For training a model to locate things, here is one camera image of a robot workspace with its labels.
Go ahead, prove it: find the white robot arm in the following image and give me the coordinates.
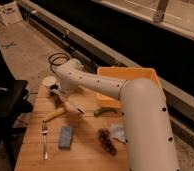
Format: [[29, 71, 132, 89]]
[[55, 58, 180, 171]]

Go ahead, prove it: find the metal cup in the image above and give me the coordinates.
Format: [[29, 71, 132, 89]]
[[50, 89, 63, 108]]

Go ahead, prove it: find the white plastic cup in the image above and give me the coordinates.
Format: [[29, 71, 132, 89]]
[[42, 76, 58, 95]]

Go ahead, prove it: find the yellow plastic bin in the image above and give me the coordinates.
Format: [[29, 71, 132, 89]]
[[96, 67, 162, 109]]

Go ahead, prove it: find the green pepper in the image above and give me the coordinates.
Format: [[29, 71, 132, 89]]
[[93, 107, 117, 117]]

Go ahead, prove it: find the dark grape bunch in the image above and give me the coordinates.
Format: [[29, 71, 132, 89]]
[[98, 128, 117, 155]]

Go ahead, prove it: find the grey blue cloth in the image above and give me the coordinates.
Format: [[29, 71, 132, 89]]
[[109, 124, 125, 143]]

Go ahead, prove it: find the blue sponge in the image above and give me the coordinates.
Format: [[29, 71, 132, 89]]
[[58, 126, 73, 149]]

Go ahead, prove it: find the silver fork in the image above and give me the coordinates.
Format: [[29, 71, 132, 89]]
[[42, 123, 48, 160]]

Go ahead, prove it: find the black chair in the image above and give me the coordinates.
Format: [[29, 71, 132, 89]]
[[0, 50, 33, 169]]

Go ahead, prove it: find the white cardboard box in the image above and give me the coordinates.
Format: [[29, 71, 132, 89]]
[[0, 1, 23, 26]]

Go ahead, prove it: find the black coiled cable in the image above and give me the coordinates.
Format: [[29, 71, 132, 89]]
[[48, 52, 71, 74]]

